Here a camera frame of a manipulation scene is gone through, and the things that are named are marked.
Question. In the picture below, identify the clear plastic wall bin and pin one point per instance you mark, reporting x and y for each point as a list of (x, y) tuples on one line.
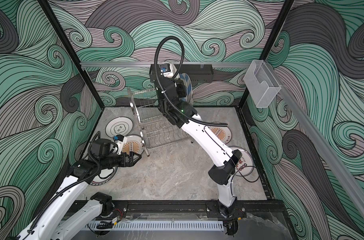
[(262, 83)]

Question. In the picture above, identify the white slotted cable duct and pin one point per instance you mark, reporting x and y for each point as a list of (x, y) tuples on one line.
[(172, 225)]

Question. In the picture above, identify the aluminium wall rail right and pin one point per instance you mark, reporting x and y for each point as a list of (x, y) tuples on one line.
[(296, 98)]

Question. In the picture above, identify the aluminium wall rail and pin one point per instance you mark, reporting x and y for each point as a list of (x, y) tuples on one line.
[(125, 64), (296, 98)]

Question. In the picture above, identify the right white plate orange sunburst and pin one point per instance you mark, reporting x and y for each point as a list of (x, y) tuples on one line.
[(223, 133)]

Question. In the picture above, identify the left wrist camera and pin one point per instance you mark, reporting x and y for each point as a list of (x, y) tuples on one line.
[(100, 148)]

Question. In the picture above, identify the left white plate orange sunburst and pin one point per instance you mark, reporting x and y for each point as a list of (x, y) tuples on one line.
[(134, 144)]

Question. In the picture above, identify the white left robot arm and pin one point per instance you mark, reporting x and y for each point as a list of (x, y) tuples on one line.
[(48, 226)]

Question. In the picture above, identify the blue white striped plate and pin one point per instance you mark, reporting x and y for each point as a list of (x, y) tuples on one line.
[(182, 78), (189, 97)]

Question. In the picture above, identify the steel wire dish rack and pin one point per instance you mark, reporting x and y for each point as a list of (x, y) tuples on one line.
[(155, 129)]

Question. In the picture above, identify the aluminium wall rail back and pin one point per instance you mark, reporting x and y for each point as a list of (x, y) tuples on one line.
[(125, 64)]

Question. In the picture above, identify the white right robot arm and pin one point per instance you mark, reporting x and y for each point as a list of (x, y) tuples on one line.
[(183, 115)]

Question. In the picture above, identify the white plate green flower outline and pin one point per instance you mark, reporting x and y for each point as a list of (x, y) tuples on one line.
[(119, 126)]

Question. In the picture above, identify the white plate orange sunburst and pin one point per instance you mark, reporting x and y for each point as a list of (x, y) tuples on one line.
[(134, 144), (223, 133)]

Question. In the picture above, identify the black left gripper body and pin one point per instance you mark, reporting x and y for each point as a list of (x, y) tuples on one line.
[(115, 160)]

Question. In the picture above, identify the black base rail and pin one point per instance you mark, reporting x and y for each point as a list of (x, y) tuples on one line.
[(208, 208)]

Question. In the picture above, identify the white plate green red rim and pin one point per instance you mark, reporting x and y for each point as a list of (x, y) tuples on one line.
[(104, 176)]

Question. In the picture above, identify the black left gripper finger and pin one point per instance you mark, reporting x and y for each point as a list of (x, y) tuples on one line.
[(133, 155), (133, 161)]

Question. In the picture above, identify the black wall-mounted tray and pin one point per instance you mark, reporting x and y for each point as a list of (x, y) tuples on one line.
[(198, 73)]

